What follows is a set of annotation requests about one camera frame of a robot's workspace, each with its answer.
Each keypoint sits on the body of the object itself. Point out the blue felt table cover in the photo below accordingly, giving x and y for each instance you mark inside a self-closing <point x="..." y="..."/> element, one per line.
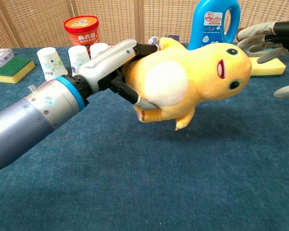
<point x="147" y="173"/>

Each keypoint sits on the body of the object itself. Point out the yellow plush duck toy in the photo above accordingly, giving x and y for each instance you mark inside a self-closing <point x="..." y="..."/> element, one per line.
<point x="183" y="79"/>

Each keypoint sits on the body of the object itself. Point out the orange cylindrical snack tub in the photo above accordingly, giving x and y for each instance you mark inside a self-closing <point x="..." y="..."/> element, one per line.
<point x="83" y="31"/>

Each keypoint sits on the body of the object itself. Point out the green and yellow scouring sponge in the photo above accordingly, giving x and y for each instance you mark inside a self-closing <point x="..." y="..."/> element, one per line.
<point x="13" y="69"/>

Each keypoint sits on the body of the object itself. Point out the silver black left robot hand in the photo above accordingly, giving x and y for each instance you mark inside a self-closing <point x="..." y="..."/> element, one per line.
<point x="103" y="69"/>

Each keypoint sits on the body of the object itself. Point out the yellow sponge block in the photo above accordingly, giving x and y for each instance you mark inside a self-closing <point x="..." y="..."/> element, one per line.
<point x="272" y="67"/>

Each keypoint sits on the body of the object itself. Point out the woven rattan folding screen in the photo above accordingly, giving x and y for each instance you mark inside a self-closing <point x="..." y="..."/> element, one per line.
<point x="144" y="16"/>

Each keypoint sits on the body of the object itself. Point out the white paper cup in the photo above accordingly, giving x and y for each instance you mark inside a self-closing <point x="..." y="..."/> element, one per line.
<point x="98" y="49"/>
<point x="78" y="56"/>
<point x="50" y="63"/>

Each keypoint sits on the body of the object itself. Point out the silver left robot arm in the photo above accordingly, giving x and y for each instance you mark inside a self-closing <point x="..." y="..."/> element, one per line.
<point x="26" y="120"/>

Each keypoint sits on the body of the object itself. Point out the blue detergent pump bottle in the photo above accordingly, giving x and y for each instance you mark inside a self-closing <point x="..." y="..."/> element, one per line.
<point x="209" y="24"/>

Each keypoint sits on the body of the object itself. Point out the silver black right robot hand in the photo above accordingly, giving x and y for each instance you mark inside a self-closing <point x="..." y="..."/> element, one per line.
<point x="267" y="36"/>

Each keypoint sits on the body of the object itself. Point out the clear plastic box purple contents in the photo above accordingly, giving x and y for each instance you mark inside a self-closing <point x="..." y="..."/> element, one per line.
<point x="0" y="57"/>

